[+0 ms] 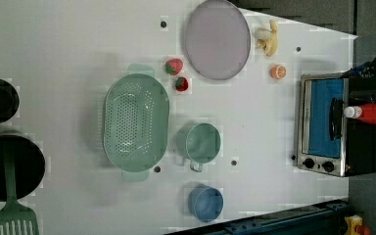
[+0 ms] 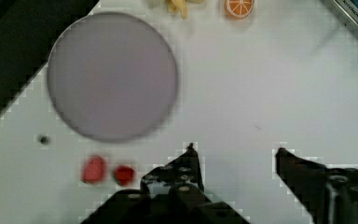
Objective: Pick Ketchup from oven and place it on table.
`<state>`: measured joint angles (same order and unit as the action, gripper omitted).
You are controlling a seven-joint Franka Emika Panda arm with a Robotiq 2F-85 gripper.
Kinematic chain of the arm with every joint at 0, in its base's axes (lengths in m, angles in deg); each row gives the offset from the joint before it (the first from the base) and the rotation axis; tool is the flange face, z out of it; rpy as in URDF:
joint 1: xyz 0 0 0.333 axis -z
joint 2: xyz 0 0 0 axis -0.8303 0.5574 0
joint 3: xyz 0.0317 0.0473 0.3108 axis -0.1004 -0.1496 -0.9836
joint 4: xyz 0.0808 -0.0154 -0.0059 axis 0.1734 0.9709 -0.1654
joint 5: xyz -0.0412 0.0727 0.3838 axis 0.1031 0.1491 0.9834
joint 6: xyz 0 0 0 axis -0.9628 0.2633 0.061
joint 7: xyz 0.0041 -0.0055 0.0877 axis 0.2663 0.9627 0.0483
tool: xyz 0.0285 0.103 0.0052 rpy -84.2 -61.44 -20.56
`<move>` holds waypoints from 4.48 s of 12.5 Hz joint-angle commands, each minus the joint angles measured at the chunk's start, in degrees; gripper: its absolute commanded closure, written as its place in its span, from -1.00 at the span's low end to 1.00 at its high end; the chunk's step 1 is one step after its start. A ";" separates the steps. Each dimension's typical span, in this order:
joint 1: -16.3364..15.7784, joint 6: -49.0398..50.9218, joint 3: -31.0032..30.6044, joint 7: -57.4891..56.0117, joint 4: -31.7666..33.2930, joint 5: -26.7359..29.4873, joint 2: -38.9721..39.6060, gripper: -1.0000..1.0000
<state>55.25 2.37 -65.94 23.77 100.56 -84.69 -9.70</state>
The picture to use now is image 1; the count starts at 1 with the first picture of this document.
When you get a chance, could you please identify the black pot with spatula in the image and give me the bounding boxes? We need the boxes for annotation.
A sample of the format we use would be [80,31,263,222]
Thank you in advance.
[0,135,45,202]

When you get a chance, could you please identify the yellow toy object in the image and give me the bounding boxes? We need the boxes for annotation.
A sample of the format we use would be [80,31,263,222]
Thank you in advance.
[345,214,371,235]

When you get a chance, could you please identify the green mug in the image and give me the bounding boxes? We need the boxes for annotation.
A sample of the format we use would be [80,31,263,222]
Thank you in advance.
[176,123,221,172]

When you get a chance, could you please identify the blue cup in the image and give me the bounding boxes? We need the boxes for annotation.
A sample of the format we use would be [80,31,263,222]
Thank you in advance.
[188,185,224,222]

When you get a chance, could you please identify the lavender round plate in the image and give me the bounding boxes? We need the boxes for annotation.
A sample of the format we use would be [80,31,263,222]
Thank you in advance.
[183,0,251,80]

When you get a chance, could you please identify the red strawberry toy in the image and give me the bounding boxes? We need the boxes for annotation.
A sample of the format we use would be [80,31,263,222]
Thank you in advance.
[175,76,189,92]

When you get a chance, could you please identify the pink strawberry toy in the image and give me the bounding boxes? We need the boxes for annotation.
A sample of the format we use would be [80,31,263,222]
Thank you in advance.
[164,59,183,75]

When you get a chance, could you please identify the green perforated colander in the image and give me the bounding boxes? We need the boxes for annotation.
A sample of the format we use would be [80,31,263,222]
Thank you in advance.
[103,64,169,182]

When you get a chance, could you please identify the red felt ketchup bottle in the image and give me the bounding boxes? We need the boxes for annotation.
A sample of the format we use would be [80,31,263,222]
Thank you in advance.
[344,103,376,124]

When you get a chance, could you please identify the peeled toy banana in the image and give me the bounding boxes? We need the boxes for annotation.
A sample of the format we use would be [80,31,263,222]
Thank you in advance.
[255,20,278,57]

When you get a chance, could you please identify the green slotted spatula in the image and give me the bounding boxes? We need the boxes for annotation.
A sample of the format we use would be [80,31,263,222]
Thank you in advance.
[0,144,39,235]

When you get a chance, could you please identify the silver toaster oven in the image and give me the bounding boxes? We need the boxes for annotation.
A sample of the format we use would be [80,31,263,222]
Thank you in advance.
[295,73,376,177]

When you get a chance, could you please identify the orange slice toy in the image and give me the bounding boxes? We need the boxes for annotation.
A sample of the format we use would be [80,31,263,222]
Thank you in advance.
[270,65,287,79]

